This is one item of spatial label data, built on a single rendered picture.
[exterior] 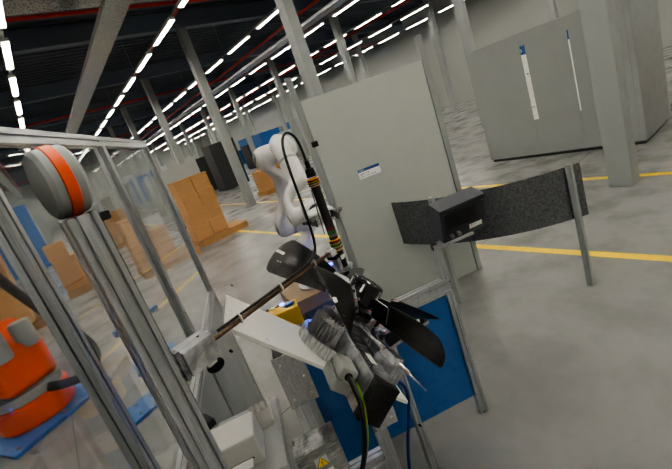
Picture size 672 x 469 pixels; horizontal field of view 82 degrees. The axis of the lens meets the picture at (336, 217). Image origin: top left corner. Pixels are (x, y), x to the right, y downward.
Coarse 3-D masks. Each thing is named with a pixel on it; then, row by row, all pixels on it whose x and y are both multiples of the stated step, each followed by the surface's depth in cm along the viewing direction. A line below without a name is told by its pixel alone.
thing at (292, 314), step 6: (294, 300) 186; (282, 306) 184; (288, 306) 181; (294, 306) 179; (270, 312) 182; (276, 312) 180; (282, 312) 178; (288, 312) 179; (294, 312) 179; (300, 312) 181; (282, 318) 178; (288, 318) 179; (294, 318) 180; (300, 318) 181
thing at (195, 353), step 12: (192, 336) 105; (204, 336) 103; (180, 348) 101; (192, 348) 99; (204, 348) 102; (216, 348) 104; (180, 360) 98; (192, 360) 99; (204, 360) 101; (192, 372) 99
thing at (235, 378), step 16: (224, 336) 245; (224, 352) 227; (240, 352) 275; (224, 368) 212; (240, 368) 254; (208, 384) 172; (224, 384) 199; (240, 384) 235; (208, 400) 164; (224, 400) 187; (240, 400) 219; (256, 400) 263; (224, 416) 177
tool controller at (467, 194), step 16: (464, 192) 197; (480, 192) 193; (432, 208) 193; (448, 208) 188; (464, 208) 191; (480, 208) 194; (432, 224) 200; (448, 224) 192; (464, 224) 195; (480, 224) 199; (448, 240) 196
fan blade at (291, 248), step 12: (276, 252) 143; (288, 252) 145; (300, 252) 147; (312, 252) 149; (276, 264) 139; (288, 264) 141; (300, 264) 142; (324, 264) 145; (288, 276) 137; (312, 276) 140; (324, 288) 139
